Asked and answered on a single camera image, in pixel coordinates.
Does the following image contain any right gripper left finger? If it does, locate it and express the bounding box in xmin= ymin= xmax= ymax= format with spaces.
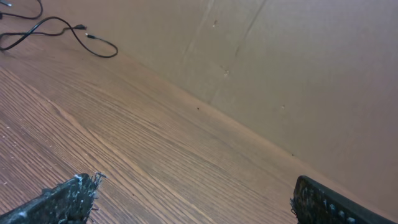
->
xmin=1 ymin=172 xmax=106 ymax=224

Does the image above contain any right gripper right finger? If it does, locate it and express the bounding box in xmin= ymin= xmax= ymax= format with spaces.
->
xmin=290 ymin=175 xmax=395 ymax=224

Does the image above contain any separated black usb cable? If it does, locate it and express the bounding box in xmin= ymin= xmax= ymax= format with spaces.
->
xmin=0 ymin=0 xmax=44 ymax=21

